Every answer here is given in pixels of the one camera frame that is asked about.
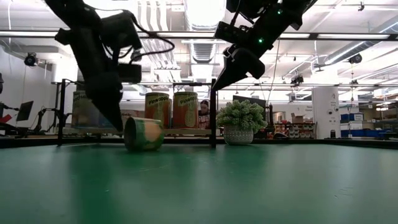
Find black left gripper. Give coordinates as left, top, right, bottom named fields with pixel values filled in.
left=73, top=40, right=142, bottom=131

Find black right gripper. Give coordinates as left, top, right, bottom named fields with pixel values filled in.
left=212, top=12, right=304, bottom=91

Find small honey label can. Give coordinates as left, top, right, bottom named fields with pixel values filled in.
left=121, top=109, right=146, bottom=121

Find green sliced peaches can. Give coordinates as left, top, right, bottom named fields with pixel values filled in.
left=123, top=116, right=165, bottom=152

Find orange pineapple label can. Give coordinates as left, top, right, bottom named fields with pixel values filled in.
left=144, top=92, right=171, bottom=129
left=172, top=91, right=199, bottom=129

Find black background monitor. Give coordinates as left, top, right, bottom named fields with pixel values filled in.
left=16, top=100, right=34, bottom=122
left=232, top=95, right=267, bottom=108

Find potted green succulent plant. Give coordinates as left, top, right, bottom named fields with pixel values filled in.
left=216, top=99, right=268, bottom=146

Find person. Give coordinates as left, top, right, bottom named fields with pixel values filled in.
left=198, top=99, right=211, bottom=130
left=0, top=73, right=16, bottom=131

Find cardboard box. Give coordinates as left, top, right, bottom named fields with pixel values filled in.
left=291, top=112, right=307, bottom=124

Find small parts bin rack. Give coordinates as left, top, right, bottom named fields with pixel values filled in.
left=275, top=122, right=317, bottom=139

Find white building pillar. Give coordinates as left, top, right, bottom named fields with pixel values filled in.
left=312, top=86, right=340, bottom=140

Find green table mat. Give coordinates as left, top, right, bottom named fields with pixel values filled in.
left=0, top=142, right=398, bottom=224

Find blue storage bin shelving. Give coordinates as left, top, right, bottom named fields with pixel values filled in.
left=340, top=112, right=398, bottom=139

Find silver ceiling air duct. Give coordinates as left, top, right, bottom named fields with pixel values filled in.
left=183, top=0, right=228, bottom=65

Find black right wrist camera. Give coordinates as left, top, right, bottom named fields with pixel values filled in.
left=213, top=21, right=250, bottom=45

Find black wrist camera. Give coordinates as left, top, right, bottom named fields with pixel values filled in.
left=213, top=21, right=250, bottom=45
left=101, top=11, right=144, bottom=52

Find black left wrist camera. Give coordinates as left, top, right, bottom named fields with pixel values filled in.
left=101, top=11, right=144, bottom=52

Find wooden shelf with black frame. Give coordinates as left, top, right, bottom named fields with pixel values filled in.
left=57, top=77, right=218, bottom=149

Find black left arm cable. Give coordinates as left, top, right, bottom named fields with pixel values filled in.
left=123, top=9, right=175, bottom=63

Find black aluminium table frame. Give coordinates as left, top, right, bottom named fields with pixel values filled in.
left=0, top=136, right=398, bottom=149

